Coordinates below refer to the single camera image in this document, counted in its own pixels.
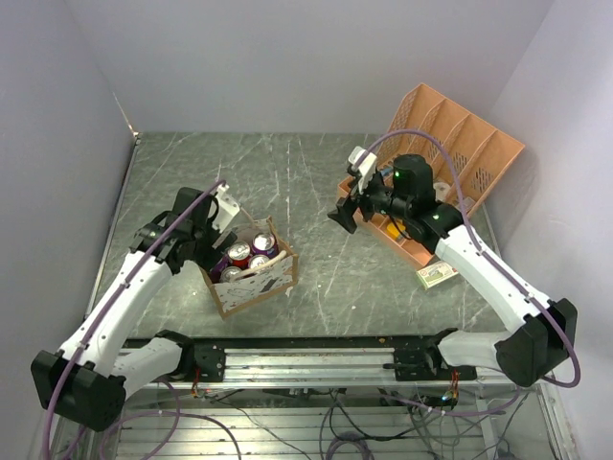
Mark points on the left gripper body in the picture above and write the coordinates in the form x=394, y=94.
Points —
x=207, y=255

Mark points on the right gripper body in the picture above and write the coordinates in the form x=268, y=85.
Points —
x=382, y=199

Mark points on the purple Fanta can back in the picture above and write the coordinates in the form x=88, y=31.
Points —
x=215, y=272

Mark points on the purple fanta can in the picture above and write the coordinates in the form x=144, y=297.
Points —
x=265, y=243
x=215, y=272
x=258, y=264

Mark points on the red cola can back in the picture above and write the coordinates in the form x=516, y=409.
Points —
x=239, y=254

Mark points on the red cola can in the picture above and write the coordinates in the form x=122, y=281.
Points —
x=229, y=274
x=239, y=254

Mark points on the purple Fanta can front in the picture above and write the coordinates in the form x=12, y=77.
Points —
x=258, y=264

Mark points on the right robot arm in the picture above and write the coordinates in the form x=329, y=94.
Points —
x=538, y=331

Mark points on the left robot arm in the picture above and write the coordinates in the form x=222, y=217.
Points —
x=87, y=380

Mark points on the yellow eraser block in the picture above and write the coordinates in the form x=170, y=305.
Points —
x=393, y=233

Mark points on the green white small box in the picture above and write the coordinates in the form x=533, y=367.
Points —
x=436, y=273

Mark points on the orange plastic desk organizer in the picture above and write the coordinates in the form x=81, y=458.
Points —
x=467, y=156

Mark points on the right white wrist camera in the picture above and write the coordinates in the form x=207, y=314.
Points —
x=362, y=163

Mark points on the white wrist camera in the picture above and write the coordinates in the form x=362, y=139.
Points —
x=226, y=210
x=362, y=163

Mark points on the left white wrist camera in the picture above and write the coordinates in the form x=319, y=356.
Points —
x=226, y=210

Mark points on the aluminium mounting rail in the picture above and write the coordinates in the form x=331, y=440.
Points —
x=326, y=361

